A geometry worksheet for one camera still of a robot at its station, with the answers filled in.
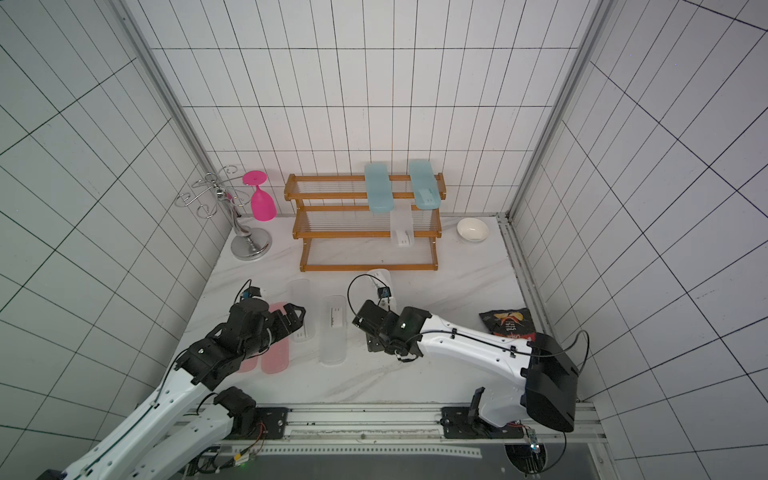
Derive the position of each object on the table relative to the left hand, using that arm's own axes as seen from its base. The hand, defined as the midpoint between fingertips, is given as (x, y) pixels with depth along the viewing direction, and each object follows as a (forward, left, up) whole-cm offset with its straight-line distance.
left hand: (291, 323), depth 78 cm
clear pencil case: (+16, +4, -12) cm, 20 cm away
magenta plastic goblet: (+41, +18, +4) cm, 45 cm away
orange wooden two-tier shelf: (+30, -10, +3) cm, 32 cm away
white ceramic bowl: (+42, -58, -8) cm, 72 cm away
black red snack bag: (+5, -64, -10) cm, 65 cm away
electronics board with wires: (-28, -60, -9) cm, 67 cm away
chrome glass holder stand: (+36, +27, -11) cm, 46 cm away
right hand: (-3, -22, -3) cm, 23 cm away
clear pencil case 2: (+3, -9, -12) cm, 16 cm away
